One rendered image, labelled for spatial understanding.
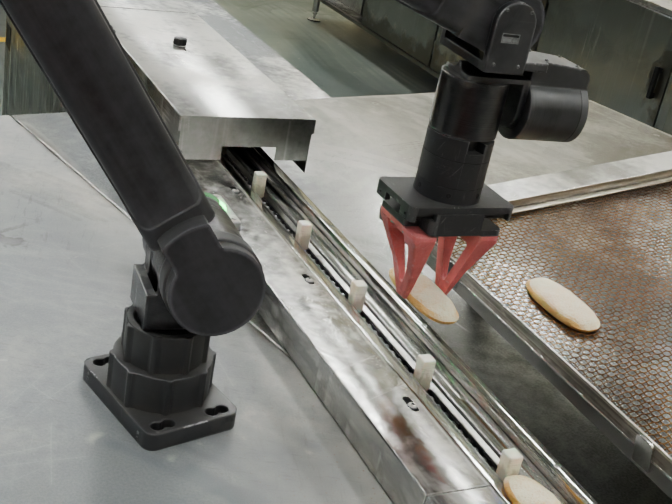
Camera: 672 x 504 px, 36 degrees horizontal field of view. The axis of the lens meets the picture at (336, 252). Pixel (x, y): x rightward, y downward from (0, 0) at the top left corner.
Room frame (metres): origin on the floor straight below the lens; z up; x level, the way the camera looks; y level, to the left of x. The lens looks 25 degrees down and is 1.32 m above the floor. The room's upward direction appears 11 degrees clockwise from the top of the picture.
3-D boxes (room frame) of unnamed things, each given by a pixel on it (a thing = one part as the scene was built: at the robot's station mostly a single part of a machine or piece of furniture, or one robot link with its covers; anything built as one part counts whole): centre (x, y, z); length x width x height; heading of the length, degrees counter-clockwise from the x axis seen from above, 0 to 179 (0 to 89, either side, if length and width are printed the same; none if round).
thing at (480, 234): (0.84, -0.09, 0.96); 0.07 x 0.07 x 0.09; 29
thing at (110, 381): (0.74, 0.12, 0.86); 0.12 x 0.09 x 0.08; 43
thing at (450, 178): (0.83, -0.08, 1.04); 0.10 x 0.07 x 0.07; 119
